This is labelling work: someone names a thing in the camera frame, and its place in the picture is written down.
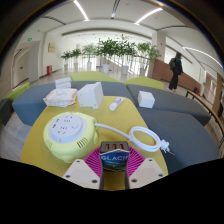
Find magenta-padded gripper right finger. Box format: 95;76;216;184
126;146;167;190

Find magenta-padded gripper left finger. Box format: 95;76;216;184
61;147;103;191

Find round yellow-green power strip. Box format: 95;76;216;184
42;111;100;164

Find large grey sofa seat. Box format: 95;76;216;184
137;106;220;175

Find small white cube box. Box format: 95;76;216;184
137;90;156;110

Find white tube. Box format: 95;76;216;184
108;96;126;112

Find white box with upright flap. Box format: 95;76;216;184
76;81;105;110

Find pink-white tissue pack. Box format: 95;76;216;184
42;87;79;108

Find long grey sofa seat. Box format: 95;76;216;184
11;80;135;127

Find wooden bench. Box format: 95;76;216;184
185;89;224;148

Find short green seat cushion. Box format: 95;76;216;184
123;75;166;91

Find flat white stacked box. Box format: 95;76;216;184
54;76;73;90

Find long green seat cushion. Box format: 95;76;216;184
69;70;122;84

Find dark grey seat block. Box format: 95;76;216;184
0;97;15;127

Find brown wooden counter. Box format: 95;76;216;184
152;58;202;93

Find green side seat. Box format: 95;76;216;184
4;81;31;103

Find person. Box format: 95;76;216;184
167;51;185;93

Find potted green plants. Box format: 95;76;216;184
59;34;162;77

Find long ceiling lights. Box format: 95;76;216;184
72;0;223;68

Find framed wall picture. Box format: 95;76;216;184
47;42;57;54

